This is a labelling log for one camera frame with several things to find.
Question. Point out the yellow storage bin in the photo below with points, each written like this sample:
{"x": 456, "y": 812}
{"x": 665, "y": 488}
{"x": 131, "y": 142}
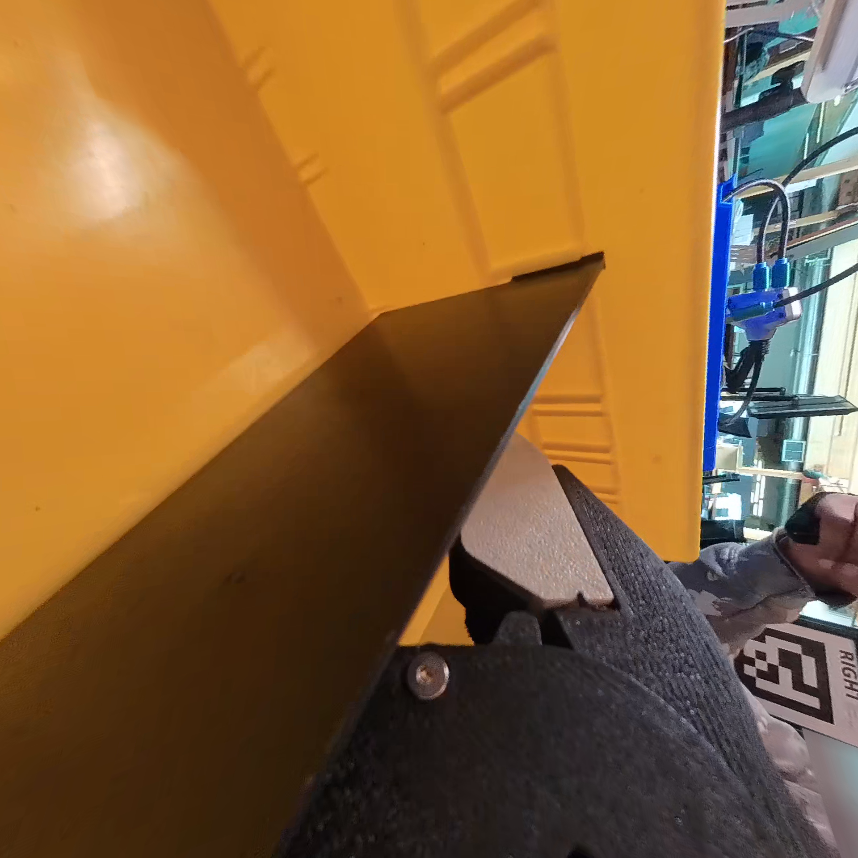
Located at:
{"x": 201, "y": 201}

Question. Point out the person's right hand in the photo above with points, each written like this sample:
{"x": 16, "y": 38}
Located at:
{"x": 838, "y": 563}

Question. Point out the blue storage bin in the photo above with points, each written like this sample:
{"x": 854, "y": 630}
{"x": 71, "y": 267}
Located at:
{"x": 717, "y": 335}

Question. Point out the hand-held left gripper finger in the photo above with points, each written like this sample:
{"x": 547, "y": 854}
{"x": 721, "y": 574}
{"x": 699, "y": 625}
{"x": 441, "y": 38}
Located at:
{"x": 536, "y": 536}

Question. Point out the black framed tag sign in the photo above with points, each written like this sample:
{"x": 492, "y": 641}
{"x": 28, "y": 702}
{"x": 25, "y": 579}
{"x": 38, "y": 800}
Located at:
{"x": 791, "y": 684}

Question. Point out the person's right forearm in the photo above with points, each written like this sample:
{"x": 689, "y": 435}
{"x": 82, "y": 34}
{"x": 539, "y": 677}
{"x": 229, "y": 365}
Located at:
{"x": 737, "y": 583}

